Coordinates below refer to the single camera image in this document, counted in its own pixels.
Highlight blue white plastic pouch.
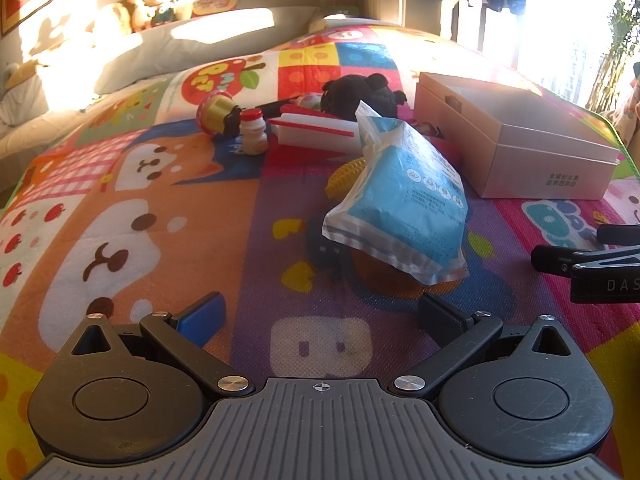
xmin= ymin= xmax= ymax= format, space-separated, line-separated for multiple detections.
xmin=322 ymin=102 xmax=469 ymax=286

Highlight yellow toy corn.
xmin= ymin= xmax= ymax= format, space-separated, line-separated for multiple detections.
xmin=324 ymin=157 xmax=367 ymax=200

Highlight small white red-capped bottle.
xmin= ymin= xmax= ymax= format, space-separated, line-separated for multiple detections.
xmin=240 ymin=108 xmax=268 ymax=156

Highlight red white plush rocket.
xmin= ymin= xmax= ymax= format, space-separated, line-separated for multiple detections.
xmin=268 ymin=112 xmax=362 ymax=155

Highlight black plush toy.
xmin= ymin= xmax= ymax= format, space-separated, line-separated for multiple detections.
xmin=320 ymin=73 xmax=407 ymax=122

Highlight pink cardboard box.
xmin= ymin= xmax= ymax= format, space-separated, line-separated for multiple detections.
xmin=414 ymin=73 xmax=620 ymax=200

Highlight colourful cartoon play mat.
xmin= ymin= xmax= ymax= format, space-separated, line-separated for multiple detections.
xmin=1 ymin=25 xmax=639 ymax=479

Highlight potted bamboo plant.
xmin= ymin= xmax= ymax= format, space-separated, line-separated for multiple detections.
xmin=587 ymin=0 xmax=639 ymax=113

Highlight plush toys on sofa back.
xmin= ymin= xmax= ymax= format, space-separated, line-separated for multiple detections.
xmin=88 ymin=0 xmax=195 ymax=37

